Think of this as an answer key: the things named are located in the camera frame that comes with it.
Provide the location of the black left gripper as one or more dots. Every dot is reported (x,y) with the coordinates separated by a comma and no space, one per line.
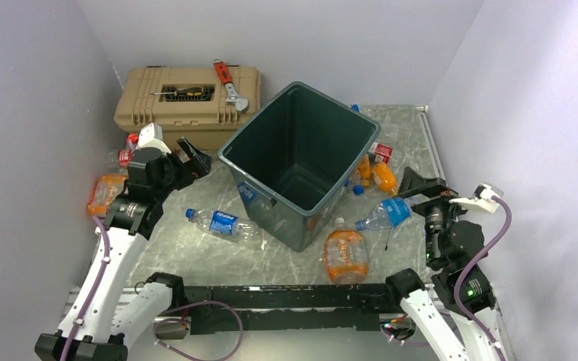
(190,171)

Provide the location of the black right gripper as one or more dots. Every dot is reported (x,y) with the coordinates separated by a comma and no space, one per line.
(412,183)

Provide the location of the clear bottle light blue label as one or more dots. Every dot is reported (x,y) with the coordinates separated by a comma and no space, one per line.
(389,213)

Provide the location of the small orange juice bottle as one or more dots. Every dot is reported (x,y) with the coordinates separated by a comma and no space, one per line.
(384,179)

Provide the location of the Pepsi bottle blue cap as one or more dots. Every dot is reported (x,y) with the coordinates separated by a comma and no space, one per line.
(353,184)

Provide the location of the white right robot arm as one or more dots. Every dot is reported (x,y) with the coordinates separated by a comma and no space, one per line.
(459,316)

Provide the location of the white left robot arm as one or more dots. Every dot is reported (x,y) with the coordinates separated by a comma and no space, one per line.
(93,328)

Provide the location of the dark green plastic bin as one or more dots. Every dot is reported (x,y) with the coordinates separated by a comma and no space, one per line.
(292,159)

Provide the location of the tan plastic toolbox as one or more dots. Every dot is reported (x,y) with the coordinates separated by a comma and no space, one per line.
(207,121)

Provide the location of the black yellow screwdriver on table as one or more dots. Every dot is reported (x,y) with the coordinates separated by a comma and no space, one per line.
(388,239)

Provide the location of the black yellow screwdriver in toolbox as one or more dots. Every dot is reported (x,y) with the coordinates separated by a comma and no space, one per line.
(192,91)

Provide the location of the clear Pepsi bottle blue label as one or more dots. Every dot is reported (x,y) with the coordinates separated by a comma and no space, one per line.
(222,224)

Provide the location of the clear bottle red label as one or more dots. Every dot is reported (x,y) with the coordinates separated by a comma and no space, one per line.
(118,160)

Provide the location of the crushed orange bottle left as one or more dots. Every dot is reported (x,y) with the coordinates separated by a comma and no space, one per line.
(107,188)

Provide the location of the large orange bottle front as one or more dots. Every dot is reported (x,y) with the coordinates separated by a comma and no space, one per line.
(345,255)

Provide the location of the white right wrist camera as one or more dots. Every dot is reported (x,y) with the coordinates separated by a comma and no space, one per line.
(481,200)

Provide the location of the red handled adjustable wrench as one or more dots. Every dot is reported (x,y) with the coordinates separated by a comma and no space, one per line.
(240,103)

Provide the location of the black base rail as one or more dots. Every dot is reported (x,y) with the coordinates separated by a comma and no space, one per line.
(286,307)

